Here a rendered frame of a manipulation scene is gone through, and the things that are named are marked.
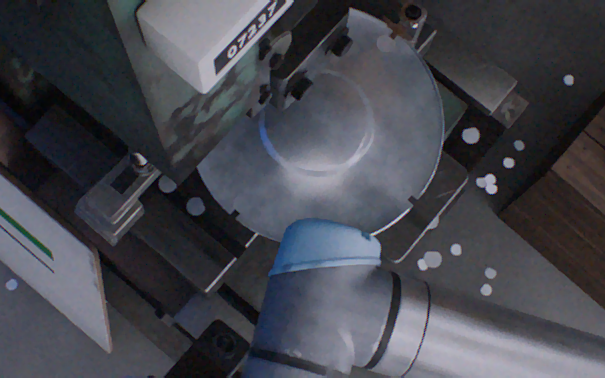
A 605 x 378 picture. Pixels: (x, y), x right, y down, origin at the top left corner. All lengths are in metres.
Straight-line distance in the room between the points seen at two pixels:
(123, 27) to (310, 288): 0.26
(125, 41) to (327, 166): 0.55
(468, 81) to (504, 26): 0.80
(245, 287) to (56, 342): 0.75
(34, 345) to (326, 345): 1.21
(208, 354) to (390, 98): 0.38
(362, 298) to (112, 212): 0.44
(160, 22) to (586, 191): 1.16
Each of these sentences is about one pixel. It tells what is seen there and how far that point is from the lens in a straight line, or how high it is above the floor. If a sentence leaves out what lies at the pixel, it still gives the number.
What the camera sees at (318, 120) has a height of 0.79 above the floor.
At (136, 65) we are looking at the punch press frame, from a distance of 0.43.
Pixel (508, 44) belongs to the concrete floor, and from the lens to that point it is 1.93.
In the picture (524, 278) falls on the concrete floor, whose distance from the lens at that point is 1.78.
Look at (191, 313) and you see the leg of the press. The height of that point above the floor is 0.64.
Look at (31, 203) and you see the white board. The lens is 1.18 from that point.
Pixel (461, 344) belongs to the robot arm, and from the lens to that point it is 0.61.
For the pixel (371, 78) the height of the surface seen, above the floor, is 0.79.
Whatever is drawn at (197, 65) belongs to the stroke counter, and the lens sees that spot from 0.38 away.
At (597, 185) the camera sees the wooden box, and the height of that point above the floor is 0.35.
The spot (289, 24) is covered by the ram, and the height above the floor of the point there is 0.99.
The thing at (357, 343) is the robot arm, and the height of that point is 1.09.
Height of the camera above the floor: 1.68
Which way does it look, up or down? 75 degrees down
